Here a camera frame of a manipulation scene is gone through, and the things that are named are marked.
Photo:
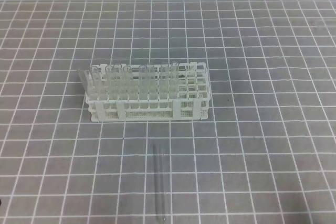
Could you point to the leaning clear test tube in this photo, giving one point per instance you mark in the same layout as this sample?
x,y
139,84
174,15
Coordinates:
x,y
84,76

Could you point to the white plastic test tube rack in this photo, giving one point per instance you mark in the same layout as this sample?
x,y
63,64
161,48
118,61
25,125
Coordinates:
x,y
192,102

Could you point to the clear glass test tube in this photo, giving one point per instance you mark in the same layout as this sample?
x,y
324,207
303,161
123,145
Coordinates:
x,y
159,188

